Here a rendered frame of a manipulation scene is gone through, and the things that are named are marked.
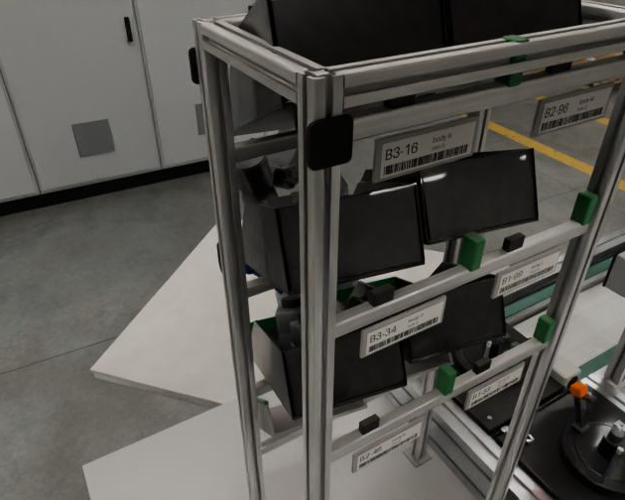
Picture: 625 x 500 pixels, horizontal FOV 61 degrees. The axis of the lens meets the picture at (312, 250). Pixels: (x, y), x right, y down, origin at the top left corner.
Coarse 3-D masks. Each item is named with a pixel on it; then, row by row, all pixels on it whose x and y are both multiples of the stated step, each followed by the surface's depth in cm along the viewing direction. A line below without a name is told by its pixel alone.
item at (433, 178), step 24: (432, 168) 49; (456, 168) 50; (480, 168) 51; (504, 168) 52; (528, 168) 53; (432, 192) 50; (456, 192) 50; (480, 192) 51; (504, 192) 52; (528, 192) 53; (432, 216) 50; (456, 216) 51; (480, 216) 52; (504, 216) 53; (528, 216) 54; (432, 240) 51
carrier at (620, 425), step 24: (552, 408) 96; (600, 408) 96; (552, 432) 91; (576, 432) 89; (600, 432) 89; (624, 432) 87; (528, 456) 87; (552, 456) 87; (576, 456) 85; (600, 456) 85; (624, 456) 85; (552, 480) 84; (576, 480) 84; (600, 480) 81; (624, 480) 82
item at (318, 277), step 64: (384, 64) 31; (448, 64) 33; (512, 64) 35; (320, 192) 32; (320, 256) 35; (448, 256) 74; (576, 256) 55; (320, 320) 38; (320, 384) 42; (256, 448) 71; (320, 448) 48; (512, 448) 74
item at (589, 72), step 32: (576, 64) 41; (608, 64) 42; (448, 96) 35; (480, 96) 36; (512, 96) 38; (384, 128) 33; (576, 224) 52; (512, 256) 48; (256, 288) 57; (416, 288) 44; (448, 288) 45; (352, 320) 41; (512, 352) 60; (256, 384) 66; (384, 416) 53; (416, 416) 54; (352, 448) 50
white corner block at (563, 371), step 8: (560, 360) 102; (552, 368) 101; (560, 368) 101; (568, 368) 101; (576, 368) 101; (552, 376) 102; (560, 376) 100; (568, 376) 99; (576, 376) 100; (568, 384) 100
